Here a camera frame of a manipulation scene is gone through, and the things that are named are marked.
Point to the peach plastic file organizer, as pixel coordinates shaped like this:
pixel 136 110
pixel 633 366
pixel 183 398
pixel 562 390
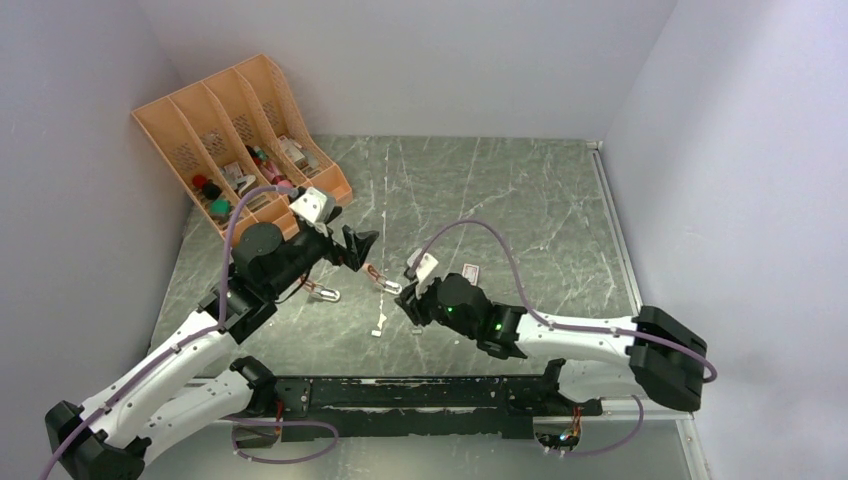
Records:
pixel 208 124

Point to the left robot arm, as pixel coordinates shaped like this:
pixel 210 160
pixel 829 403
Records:
pixel 118 432

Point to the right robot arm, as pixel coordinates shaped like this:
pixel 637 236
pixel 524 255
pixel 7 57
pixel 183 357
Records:
pixel 650 354

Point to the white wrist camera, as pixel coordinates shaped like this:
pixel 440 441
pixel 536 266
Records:
pixel 421 271
pixel 315 207

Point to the red round stamp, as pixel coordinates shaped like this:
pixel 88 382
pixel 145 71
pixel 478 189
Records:
pixel 198 181

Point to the black round stamp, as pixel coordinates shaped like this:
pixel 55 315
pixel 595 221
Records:
pixel 211 191

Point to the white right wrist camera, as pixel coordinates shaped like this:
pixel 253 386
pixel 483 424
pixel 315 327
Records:
pixel 421 271

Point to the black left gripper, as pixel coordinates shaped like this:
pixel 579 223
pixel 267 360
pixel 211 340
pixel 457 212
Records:
pixel 357 245

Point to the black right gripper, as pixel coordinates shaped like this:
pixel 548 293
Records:
pixel 413 306

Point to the small staple box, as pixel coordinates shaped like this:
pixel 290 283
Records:
pixel 471 272

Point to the grey white stapler in organizer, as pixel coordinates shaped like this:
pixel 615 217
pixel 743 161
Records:
pixel 245 184

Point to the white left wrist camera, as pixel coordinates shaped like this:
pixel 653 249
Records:
pixel 315 207

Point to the green stamp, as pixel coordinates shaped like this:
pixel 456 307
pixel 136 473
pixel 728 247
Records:
pixel 219 210

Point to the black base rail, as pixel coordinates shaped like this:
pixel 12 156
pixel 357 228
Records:
pixel 507 405

